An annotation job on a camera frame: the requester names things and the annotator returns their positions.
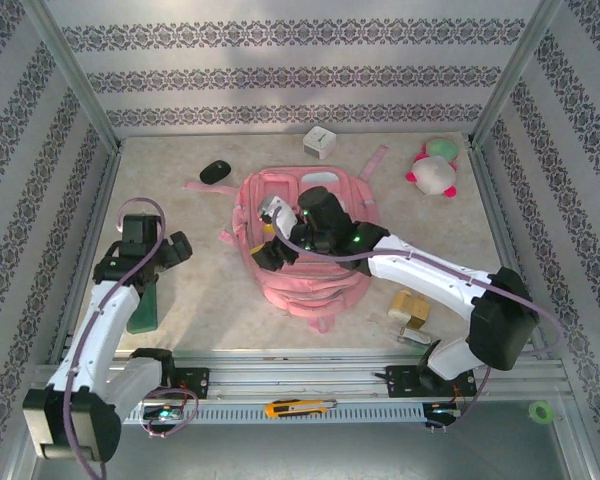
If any beige wooden block toy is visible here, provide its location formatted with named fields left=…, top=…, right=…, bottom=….
left=387, top=289, right=432, bottom=329

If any slotted grey cable duct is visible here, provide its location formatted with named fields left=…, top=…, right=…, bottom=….
left=122, top=402, right=461, bottom=426

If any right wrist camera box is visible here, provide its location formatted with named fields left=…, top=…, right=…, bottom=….
left=257, top=194, right=300, bottom=240

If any aluminium table side rail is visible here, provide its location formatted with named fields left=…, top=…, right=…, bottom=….
left=47, top=149, right=124, bottom=364
left=467, top=144, right=546, bottom=354

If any black computer mouse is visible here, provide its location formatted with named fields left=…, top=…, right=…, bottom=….
left=199, top=159, right=232, bottom=185

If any orange utility knife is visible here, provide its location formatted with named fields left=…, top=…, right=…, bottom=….
left=264, top=398, right=339, bottom=419

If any small lit circuit board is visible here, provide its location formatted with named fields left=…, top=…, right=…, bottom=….
left=140, top=403, right=185, bottom=425
left=422, top=401, right=462, bottom=432

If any green notebook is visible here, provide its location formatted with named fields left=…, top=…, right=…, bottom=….
left=126, top=279, right=160, bottom=334

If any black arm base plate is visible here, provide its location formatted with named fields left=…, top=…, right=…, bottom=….
left=374, top=363, right=479, bottom=400
left=172, top=367, right=211, bottom=401

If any white alarm clock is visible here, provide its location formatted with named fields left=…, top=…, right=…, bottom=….
left=302, top=126, right=337, bottom=160

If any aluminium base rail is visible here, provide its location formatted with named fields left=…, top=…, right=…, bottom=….
left=29, top=349, right=566, bottom=401

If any pink school backpack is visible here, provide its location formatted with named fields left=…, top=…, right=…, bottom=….
left=182, top=144, right=389, bottom=335

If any aluminium frame post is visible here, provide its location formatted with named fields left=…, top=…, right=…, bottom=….
left=22, top=0, right=124, bottom=156
left=467, top=0, right=566, bottom=149

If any green tape roll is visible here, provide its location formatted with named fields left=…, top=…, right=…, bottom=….
left=528, top=401, right=555, bottom=425

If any white pink green plush toy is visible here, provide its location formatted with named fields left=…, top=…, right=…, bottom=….
left=404, top=137, right=462, bottom=201

